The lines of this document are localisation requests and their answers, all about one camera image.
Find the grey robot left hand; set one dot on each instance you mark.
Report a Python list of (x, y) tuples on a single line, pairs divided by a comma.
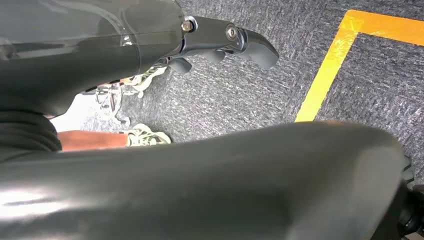
[(82, 49)]

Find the person's leg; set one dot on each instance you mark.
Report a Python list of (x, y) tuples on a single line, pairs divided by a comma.
[(91, 140)]

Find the yellow floor tape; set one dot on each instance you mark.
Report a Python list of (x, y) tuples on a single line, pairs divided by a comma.
[(326, 71)]

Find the grey robot body shell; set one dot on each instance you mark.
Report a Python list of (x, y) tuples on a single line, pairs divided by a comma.
[(205, 185)]

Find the person's foot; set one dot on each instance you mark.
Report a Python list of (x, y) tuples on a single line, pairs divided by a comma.
[(148, 136), (147, 78)]

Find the black robot joint part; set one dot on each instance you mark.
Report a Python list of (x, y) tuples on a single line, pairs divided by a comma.
[(414, 212)]

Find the ribbed grey left arm sleeve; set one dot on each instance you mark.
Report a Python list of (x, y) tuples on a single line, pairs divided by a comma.
[(26, 132)]

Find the white chair base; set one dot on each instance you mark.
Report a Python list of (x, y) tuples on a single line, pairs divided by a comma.
[(111, 102)]

